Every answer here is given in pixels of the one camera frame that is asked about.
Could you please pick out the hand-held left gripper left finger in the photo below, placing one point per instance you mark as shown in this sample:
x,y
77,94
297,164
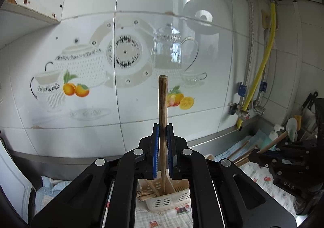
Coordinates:
x,y
155,152

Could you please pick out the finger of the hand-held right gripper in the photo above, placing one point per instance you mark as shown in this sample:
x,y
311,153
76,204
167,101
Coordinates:
x,y
291,152

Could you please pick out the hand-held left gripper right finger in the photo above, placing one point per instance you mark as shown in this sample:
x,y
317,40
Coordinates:
x,y
170,152

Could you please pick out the white silicone spatula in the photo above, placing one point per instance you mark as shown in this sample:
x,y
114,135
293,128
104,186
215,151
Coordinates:
x,y
292,126

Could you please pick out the white plastic utensil caddy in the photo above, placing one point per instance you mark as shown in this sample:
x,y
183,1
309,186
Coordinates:
x,y
173,205

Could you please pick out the white soap pump bottle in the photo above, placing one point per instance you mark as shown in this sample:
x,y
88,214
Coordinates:
x,y
272,135

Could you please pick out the dark dish rack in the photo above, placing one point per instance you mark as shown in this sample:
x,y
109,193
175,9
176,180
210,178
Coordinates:
x,y
307,126

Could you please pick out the wooden spoon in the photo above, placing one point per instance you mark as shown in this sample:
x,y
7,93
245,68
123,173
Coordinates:
x,y
209,157

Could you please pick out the light blue folded cloth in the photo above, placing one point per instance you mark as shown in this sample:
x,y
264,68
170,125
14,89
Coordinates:
x,y
253,139

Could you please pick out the printed cartoon blanket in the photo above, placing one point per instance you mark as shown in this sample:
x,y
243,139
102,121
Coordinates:
x,y
255,182

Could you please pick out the stainless steel counter rim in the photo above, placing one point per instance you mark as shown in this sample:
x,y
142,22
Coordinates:
x,y
215,136

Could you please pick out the plain steel valve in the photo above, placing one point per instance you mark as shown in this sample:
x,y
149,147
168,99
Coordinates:
x,y
259,109

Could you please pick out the black kitchen knife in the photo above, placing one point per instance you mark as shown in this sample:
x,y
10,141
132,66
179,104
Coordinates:
x,y
309,98

